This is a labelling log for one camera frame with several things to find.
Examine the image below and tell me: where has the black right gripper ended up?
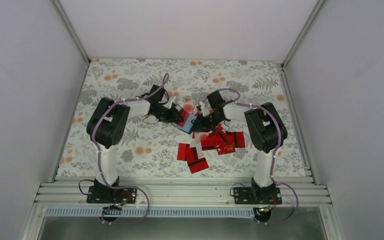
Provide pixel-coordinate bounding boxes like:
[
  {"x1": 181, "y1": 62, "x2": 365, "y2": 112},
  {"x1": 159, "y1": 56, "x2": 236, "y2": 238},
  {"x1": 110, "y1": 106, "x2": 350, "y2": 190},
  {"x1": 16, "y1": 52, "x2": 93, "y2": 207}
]
[{"x1": 191, "y1": 111, "x2": 224, "y2": 132}]

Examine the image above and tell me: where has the navy blue card holder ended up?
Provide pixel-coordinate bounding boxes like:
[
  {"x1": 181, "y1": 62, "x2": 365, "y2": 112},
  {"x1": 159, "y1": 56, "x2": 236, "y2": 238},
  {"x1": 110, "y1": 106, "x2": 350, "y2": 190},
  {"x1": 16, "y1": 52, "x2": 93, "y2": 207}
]
[{"x1": 173, "y1": 104, "x2": 197, "y2": 134}]

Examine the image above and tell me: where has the red card pile top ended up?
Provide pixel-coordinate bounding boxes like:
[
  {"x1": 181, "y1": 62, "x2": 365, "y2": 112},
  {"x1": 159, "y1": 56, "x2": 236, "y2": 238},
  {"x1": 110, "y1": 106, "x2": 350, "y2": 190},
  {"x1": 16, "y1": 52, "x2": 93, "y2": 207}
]
[{"x1": 175, "y1": 108, "x2": 190, "y2": 128}]

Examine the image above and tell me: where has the red card pile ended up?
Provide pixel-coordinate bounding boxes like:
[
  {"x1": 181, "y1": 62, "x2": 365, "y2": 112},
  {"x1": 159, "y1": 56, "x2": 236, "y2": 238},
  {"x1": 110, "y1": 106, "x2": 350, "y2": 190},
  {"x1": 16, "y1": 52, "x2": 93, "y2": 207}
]
[
  {"x1": 175, "y1": 108, "x2": 190, "y2": 128},
  {"x1": 199, "y1": 123, "x2": 235, "y2": 151}
]

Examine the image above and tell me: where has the red VIP card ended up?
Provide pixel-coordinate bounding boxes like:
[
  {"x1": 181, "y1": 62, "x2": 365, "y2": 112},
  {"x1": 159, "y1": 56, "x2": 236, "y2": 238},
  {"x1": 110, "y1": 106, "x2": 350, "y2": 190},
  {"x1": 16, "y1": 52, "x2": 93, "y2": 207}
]
[{"x1": 216, "y1": 144, "x2": 236, "y2": 156}]

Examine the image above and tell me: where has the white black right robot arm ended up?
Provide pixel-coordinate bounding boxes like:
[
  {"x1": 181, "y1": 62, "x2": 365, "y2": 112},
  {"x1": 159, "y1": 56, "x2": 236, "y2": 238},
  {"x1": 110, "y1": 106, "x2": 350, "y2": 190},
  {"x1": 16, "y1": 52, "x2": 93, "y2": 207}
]
[{"x1": 191, "y1": 88, "x2": 288, "y2": 204}]

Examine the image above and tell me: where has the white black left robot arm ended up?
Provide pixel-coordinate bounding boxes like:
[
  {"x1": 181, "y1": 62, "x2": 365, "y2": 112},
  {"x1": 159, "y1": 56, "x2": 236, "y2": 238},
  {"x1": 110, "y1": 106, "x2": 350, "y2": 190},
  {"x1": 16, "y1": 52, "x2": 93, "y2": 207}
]
[{"x1": 86, "y1": 85, "x2": 184, "y2": 203}]

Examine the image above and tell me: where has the red card pile centre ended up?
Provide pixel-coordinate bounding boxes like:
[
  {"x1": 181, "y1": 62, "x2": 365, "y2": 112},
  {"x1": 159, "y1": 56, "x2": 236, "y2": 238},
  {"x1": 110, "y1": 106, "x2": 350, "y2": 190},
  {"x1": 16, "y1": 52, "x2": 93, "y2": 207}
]
[{"x1": 199, "y1": 123, "x2": 235, "y2": 151}]

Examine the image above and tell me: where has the red card front middle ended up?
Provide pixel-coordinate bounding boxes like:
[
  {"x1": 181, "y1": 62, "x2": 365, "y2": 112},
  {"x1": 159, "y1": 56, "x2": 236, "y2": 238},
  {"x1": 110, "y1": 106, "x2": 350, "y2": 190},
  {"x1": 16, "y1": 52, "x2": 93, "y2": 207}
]
[{"x1": 184, "y1": 147, "x2": 199, "y2": 165}]

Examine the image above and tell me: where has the red card front left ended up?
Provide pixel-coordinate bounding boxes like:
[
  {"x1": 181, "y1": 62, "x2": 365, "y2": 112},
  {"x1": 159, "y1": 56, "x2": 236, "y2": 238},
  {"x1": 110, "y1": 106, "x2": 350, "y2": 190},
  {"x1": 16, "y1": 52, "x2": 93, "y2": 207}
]
[{"x1": 176, "y1": 143, "x2": 190, "y2": 161}]

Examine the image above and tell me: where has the red card front bottom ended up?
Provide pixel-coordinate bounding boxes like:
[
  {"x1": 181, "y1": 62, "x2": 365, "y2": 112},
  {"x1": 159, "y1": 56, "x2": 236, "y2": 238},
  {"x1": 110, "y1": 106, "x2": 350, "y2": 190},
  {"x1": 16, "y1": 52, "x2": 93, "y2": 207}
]
[{"x1": 187, "y1": 157, "x2": 209, "y2": 174}]

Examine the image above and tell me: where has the red card far right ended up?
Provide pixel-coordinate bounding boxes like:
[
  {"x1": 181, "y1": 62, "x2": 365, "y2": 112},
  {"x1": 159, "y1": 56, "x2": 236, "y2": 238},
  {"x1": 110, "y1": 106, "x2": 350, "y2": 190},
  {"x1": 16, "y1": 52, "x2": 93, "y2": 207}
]
[{"x1": 232, "y1": 131, "x2": 246, "y2": 148}]

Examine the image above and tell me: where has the floral patterned table cloth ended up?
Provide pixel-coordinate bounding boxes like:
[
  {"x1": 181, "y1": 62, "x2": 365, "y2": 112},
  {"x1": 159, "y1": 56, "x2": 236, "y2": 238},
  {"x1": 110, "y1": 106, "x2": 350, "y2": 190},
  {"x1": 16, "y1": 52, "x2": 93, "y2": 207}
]
[{"x1": 57, "y1": 58, "x2": 305, "y2": 177}]

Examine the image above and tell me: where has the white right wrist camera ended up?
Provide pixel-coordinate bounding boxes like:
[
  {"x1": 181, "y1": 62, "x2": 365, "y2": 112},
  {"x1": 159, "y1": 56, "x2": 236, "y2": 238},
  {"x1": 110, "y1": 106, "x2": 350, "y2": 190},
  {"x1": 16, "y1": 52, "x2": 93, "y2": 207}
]
[{"x1": 195, "y1": 101, "x2": 211, "y2": 117}]

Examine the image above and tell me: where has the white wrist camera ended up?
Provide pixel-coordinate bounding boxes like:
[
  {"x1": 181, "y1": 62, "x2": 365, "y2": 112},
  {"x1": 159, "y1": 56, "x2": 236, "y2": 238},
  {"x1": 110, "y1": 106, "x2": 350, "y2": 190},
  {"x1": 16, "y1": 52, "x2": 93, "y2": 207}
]
[
  {"x1": 195, "y1": 101, "x2": 211, "y2": 117},
  {"x1": 167, "y1": 96, "x2": 179, "y2": 109}
]

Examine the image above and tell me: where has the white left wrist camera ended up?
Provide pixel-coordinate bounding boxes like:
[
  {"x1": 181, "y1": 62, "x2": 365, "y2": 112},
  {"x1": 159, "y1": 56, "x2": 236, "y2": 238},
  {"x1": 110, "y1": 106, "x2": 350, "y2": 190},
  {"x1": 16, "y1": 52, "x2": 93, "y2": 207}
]
[{"x1": 167, "y1": 96, "x2": 179, "y2": 109}]

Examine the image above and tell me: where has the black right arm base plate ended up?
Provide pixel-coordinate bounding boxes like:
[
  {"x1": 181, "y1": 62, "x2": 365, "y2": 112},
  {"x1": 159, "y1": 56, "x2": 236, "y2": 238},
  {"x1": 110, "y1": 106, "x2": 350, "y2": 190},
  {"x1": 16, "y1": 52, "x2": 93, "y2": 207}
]
[{"x1": 231, "y1": 186, "x2": 283, "y2": 205}]

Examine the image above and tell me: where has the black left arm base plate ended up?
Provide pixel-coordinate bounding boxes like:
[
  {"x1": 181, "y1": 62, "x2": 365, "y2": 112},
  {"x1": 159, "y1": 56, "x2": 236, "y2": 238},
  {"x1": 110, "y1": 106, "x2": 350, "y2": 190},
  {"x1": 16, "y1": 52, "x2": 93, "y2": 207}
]
[{"x1": 86, "y1": 186, "x2": 138, "y2": 204}]

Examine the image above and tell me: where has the aluminium front rail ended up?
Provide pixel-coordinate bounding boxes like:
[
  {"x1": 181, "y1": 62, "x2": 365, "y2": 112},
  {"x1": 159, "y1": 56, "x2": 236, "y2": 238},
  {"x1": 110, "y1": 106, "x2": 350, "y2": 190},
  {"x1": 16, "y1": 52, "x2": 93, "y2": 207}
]
[{"x1": 34, "y1": 176, "x2": 332, "y2": 207}]

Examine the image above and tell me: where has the grey slotted cable duct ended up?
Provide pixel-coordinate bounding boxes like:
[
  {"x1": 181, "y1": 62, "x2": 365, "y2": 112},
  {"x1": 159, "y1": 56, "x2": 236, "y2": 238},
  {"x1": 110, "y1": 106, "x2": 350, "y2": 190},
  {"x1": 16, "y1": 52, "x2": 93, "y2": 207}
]
[{"x1": 44, "y1": 206, "x2": 255, "y2": 219}]

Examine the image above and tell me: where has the aluminium left corner post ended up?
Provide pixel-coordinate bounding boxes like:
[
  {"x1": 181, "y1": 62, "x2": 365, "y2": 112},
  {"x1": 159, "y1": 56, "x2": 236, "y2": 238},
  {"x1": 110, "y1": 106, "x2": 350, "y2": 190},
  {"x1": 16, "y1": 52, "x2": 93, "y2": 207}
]
[{"x1": 51, "y1": 0, "x2": 91, "y2": 66}]

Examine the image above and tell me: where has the aluminium corner post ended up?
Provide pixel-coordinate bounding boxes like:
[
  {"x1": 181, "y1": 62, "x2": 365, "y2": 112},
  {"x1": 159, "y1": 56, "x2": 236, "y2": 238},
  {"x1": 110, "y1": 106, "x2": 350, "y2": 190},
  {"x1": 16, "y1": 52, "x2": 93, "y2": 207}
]
[
  {"x1": 280, "y1": 0, "x2": 326, "y2": 71},
  {"x1": 51, "y1": 0, "x2": 91, "y2": 66}
]

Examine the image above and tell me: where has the aluminium right corner post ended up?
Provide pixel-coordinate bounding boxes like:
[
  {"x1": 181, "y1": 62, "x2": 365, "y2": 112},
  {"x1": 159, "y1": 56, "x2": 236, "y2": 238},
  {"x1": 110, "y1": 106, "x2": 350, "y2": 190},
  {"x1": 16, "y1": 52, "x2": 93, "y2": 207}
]
[{"x1": 280, "y1": 0, "x2": 326, "y2": 71}]

